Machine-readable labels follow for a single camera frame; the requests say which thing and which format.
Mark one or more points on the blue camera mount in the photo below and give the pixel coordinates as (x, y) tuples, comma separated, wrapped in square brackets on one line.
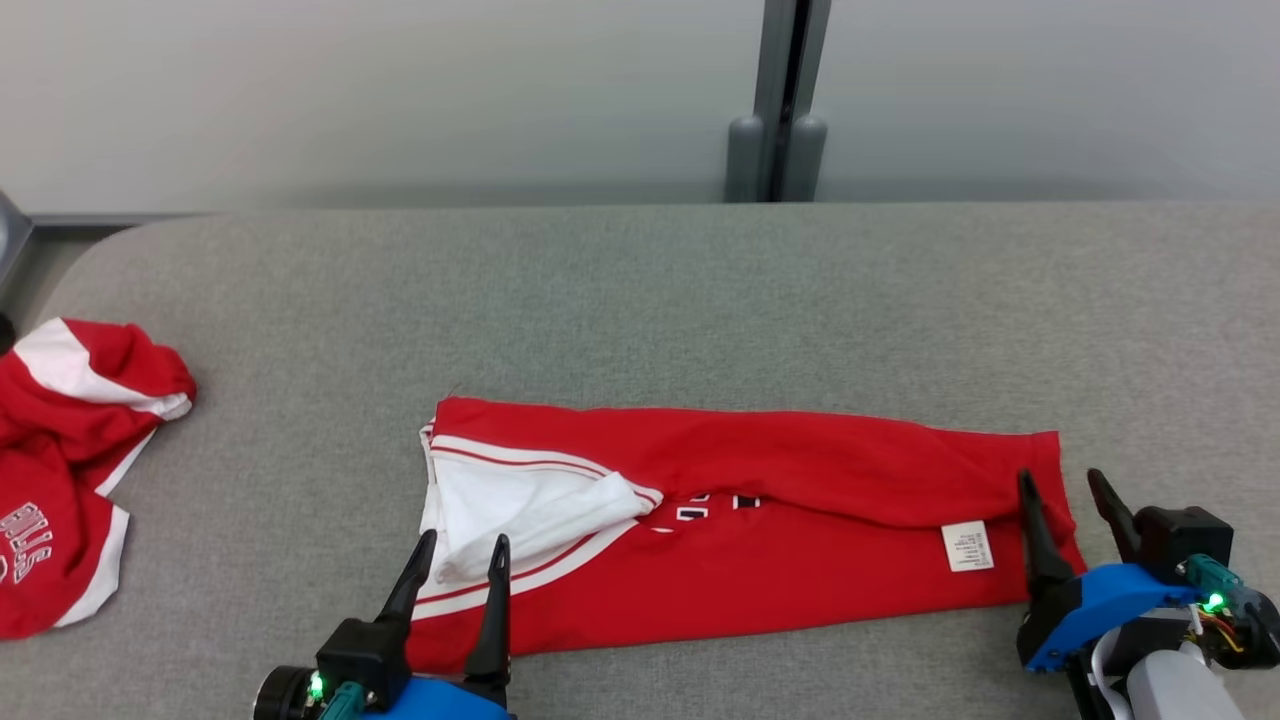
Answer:
[(440, 700), (1110, 600)]

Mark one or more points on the blue left camera mount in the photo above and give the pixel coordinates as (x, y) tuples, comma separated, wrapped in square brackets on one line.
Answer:
[(440, 700)]

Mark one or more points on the grey wall post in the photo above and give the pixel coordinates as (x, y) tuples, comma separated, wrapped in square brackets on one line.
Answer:
[(790, 60)]

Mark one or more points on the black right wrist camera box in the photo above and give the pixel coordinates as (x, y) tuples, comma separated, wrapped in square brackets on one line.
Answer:
[(1185, 540)]

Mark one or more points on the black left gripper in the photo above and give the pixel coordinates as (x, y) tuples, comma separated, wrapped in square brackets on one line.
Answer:
[(283, 695)]

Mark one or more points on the blue right camera mount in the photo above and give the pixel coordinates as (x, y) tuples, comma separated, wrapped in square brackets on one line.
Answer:
[(1110, 600)]

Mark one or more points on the red white basketball shorts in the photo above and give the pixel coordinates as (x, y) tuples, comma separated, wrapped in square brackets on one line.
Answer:
[(60, 440)]

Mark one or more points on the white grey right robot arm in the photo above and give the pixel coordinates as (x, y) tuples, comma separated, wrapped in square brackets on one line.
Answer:
[(1170, 690)]

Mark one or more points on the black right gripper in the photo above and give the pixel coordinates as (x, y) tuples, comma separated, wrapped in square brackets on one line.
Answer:
[(1045, 620)]

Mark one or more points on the grey cylinder bumper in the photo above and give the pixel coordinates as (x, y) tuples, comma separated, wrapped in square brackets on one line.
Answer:
[(808, 160), (745, 160)]

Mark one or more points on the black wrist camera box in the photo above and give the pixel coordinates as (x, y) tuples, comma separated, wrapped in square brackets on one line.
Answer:
[(1185, 540), (362, 655)]

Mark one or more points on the red white basketball jersey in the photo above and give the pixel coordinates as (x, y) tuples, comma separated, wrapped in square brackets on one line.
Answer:
[(800, 580)]

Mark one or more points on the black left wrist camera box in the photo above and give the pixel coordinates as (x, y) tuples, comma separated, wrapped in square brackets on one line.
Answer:
[(362, 655)]

